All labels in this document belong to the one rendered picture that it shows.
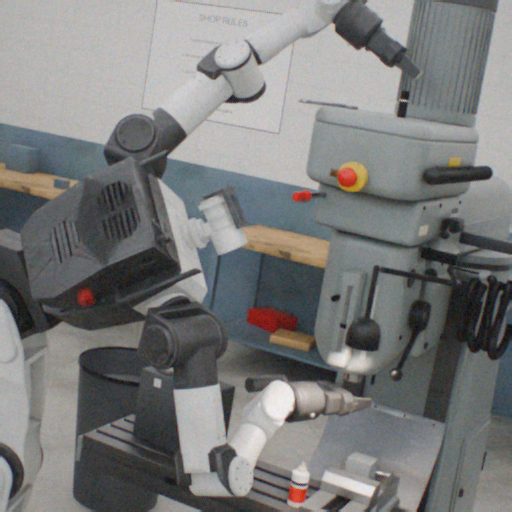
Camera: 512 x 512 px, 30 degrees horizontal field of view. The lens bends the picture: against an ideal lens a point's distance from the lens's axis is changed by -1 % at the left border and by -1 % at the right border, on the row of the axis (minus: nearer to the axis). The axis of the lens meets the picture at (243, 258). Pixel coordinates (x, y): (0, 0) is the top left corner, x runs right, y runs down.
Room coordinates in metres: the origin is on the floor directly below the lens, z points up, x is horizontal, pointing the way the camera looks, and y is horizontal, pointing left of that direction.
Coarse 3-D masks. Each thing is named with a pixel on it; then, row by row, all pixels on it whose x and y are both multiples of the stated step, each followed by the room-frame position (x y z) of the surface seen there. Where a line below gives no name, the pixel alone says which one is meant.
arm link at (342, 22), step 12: (324, 0) 2.14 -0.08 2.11; (336, 0) 2.14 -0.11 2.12; (348, 0) 2.19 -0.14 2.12; (360, 0) 2.19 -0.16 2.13; (324, 12) 2.18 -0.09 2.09; (336, 12) 2.17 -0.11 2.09; (348, 12) 2.16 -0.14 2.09; (360, 12) 2.16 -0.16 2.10; (336, 24) 2.17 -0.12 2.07; (348, 24) 2.16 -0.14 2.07
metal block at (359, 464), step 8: (352, 456) 2.14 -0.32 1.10; (360, 456) 2.15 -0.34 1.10; (368, 456) 2.15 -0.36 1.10; (352, 464) 2.12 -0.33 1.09; (360, 464) 2.11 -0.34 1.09; (368, 464) 2.11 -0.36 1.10; (376, 464) 2.14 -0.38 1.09; (352, 472) 2.12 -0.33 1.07; (360, 472) 2.11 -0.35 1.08; (368, 472) 2.10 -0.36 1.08
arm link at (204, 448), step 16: (176, 400) 1.78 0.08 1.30; (192, 400) 1.76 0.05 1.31; (208, 400) 1.76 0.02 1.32; (192, 416) 1.75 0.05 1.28; (208, 416) 1.75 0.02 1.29; (192, 432) 1.75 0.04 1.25; (208, 432) 1.75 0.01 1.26; (224, 432) 1.78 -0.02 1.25; (192, 448) 1.74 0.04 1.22; (208, 448) 1.74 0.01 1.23; (224, 448) 1.75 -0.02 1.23; (176, 464) 1.77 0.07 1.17; (192, 464) 1.74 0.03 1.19; (208, 464) 1.73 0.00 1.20; (224, 464) 1.73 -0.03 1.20; (240, 464) 1.76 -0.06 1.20; (224, 480) 1.72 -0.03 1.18; (240, 480) 1.75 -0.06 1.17
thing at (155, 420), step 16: (144, 368) 2.41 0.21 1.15; (144, 384) 2.40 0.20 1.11; (160, 384) 2.37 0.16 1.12; (224, 384) 2.39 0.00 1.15; (144, 400) 2.40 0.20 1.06; (160, 400) 2.37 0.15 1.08; (224, 400) 2.35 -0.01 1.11; (144, 416) 2.39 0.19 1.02; (160, 416) 2.36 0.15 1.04; (176, 416) 2.34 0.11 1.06; (224, 416) 2.36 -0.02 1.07; (144, 432) 2.39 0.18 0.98; (160, 432) 2.36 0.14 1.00; (176, 432) 2.33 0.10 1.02; (176, 448) 2.33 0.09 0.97
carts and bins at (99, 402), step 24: (96, 360) 4.16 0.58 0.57; (120, 360) 4.23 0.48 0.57; (144, 360) 4.25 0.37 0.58; (96, 384) 3.83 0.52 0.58; (120, 384) 3.79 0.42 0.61; (96, 408) 3.83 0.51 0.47; (120, 408) 3.80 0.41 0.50; (96, 480) 3.84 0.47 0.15; (120, 480) 3.83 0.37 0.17; (96, 504) 3.84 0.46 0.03; (120, 504) 3.84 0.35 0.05; (144, 504) 3.90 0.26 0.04
